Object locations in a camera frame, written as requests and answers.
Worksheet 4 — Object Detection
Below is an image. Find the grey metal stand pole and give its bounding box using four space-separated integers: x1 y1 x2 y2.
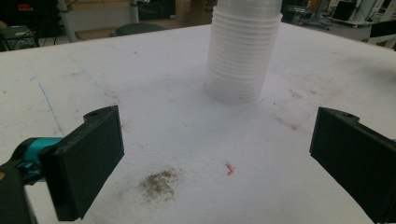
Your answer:
56 0 78 44

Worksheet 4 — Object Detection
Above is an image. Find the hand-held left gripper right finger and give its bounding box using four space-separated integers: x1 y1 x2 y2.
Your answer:
308 106 396 224

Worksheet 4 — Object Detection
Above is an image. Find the stack of clear plastic cups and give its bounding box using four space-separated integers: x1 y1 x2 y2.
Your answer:
204 0 284 105

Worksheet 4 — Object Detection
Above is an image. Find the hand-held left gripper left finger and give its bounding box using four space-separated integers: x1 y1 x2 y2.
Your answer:
12 105 125 222

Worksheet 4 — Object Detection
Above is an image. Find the dark equipment with cables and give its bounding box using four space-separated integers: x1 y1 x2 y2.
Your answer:
0 20 41 52

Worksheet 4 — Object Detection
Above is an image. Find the dark round stool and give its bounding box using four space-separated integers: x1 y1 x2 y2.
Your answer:
114 22 166 37

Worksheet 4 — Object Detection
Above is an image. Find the small orange scrap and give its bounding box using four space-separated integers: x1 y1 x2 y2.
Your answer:
224 161 236 177

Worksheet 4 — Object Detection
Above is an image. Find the white metal frame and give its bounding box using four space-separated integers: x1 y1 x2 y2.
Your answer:
367 0 396 50

